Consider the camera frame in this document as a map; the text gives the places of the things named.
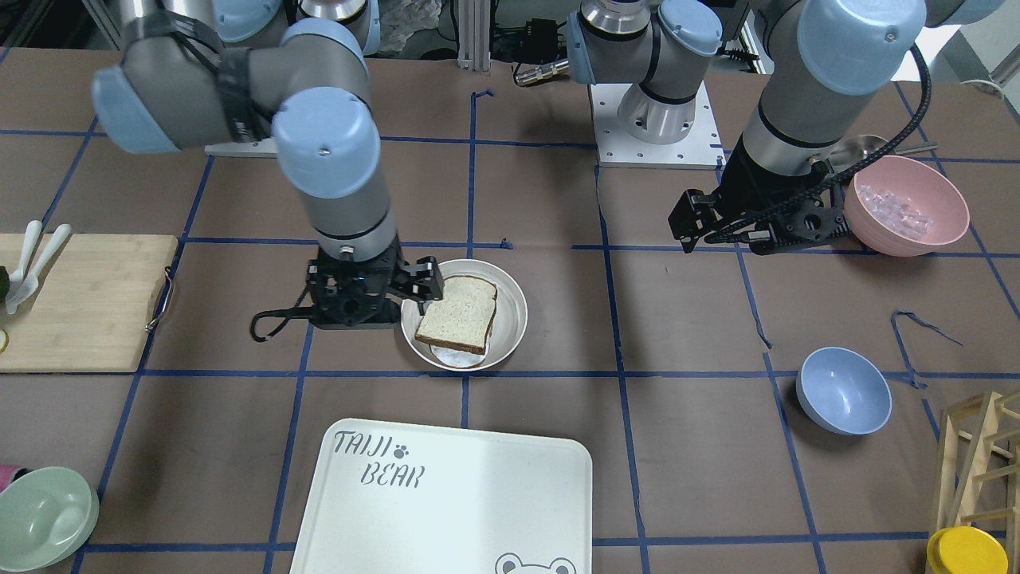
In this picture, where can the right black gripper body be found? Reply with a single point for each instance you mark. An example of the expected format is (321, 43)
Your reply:
(423, 283)

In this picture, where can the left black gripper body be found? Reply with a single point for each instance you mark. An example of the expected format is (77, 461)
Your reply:
(754, 177)

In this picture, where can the bread slice from board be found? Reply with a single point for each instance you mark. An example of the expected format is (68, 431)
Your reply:
(462, 319)

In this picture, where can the cream round plate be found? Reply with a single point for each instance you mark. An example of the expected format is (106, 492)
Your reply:
(508, 324)

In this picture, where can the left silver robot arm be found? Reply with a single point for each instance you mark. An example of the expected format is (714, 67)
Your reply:
(830, 58)

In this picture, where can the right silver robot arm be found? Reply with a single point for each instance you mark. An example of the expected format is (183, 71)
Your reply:
(199, 73)

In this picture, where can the metal scoop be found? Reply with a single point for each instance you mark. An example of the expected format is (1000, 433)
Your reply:
(855, 148)

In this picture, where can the pink bowl with ice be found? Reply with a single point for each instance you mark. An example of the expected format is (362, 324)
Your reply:
(900, 207)

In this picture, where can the blue bowl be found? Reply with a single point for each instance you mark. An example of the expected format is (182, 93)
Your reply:
(843, 392)

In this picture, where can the cream bear tray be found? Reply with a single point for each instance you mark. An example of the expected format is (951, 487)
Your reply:
(404, 498)

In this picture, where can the wooden cutting board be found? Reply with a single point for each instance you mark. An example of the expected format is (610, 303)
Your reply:
(92, 307)

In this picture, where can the wooden dish rack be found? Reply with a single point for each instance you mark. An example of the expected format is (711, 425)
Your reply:
(977, 464)

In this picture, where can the white plastic spoon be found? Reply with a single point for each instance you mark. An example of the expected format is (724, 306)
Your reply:
(31, 239)

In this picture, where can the white plastic knife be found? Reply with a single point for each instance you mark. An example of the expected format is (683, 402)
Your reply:
(39, 263)

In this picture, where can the yellow mug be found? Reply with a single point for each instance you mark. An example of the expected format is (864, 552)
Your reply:
(965, 549)

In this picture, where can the green bowl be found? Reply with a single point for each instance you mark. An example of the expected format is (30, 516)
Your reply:
(46, 516)

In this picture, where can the pink cloth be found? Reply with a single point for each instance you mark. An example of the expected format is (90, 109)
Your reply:
(10, 473)

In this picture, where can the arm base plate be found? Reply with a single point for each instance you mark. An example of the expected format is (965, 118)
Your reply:
(263, 149)
(633, 130)

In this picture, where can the aluminium frame post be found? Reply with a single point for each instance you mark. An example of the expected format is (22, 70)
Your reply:
(474, 27)

